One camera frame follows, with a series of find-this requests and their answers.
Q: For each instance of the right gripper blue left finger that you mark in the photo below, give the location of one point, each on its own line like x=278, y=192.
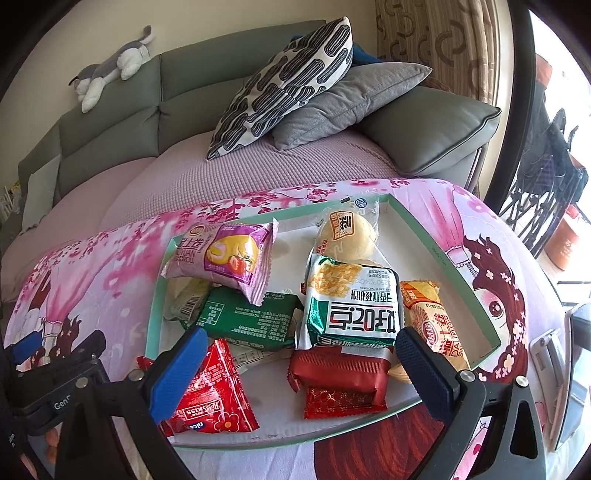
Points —
x=169, y=376

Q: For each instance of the clear green-edged barcode snack packet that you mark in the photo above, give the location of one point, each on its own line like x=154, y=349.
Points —
x=184, y=299

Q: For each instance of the silver metal stand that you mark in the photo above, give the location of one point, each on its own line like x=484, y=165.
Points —
x=561, y=358

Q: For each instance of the brown patterned curtain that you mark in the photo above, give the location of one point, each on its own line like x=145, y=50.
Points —
x=457, y=39

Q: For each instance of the dark red snack packet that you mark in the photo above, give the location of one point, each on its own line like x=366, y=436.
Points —
x=340, y=368

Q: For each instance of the grey cushion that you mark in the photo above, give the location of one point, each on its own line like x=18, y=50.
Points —
x=361, y=92

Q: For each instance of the grey sectional sofa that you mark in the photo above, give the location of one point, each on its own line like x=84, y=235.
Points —
x=181, y=93

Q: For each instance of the white picture frames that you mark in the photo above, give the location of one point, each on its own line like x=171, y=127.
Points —
x=10, y=200

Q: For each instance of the black and white patterned pillow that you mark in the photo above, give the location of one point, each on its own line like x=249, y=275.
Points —
x=263, y=101

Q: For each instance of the grey white plush cat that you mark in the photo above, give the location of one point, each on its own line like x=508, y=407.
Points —
x=124, y=63

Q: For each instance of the long red gold-pattern snack pack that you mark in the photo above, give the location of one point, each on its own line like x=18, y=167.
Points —
x=327, y=404

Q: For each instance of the red nice kiss biscuit packet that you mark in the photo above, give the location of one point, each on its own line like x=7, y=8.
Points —
x=214, y=401

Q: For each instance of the black clothes drying rack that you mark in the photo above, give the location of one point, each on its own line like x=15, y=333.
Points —
x=546, y=183

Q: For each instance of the light grey small pillow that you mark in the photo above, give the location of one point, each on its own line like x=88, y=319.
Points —
x=40, y=194

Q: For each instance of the round bun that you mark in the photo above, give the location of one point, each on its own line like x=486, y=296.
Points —
x=349, y=231

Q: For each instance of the purple swiss roll packet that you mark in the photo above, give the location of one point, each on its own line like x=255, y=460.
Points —
x=234, y=255

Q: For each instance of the pale green white snack packet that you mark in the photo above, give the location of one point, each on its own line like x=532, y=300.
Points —
x=247, y=358

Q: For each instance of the person's left hand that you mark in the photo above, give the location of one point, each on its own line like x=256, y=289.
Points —
x=43, y=453

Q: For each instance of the orange cream bread packet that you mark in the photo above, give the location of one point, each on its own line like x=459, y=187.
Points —
x=426, y=314

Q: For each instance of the white green Korean snack packet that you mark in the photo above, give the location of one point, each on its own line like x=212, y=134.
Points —
x=349, y=304

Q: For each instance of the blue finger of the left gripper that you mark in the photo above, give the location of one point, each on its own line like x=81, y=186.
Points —
x=22, y=350

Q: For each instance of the dark green snack packet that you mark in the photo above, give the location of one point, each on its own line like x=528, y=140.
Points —
x=228, y=315

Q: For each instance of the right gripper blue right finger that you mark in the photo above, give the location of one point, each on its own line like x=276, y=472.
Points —
x=432, y=375

